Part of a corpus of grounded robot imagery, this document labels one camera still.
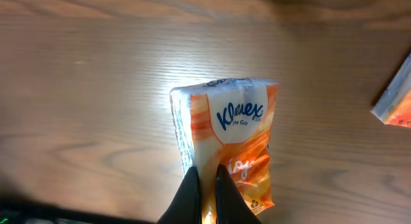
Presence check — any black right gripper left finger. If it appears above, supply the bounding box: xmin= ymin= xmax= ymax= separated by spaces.
xmin=156 ymin=166 xmax=202 ymax=224

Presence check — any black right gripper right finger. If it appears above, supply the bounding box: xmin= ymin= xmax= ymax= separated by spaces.
xmin=215 ymin=164 xmax=261 ymax=224

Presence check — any orange tissue pack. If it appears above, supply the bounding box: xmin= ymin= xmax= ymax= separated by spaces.
xmin=170 ymin=78 xmax=278 ymax=223
xmin=371 ymin=55 xmax=410 ymax=128

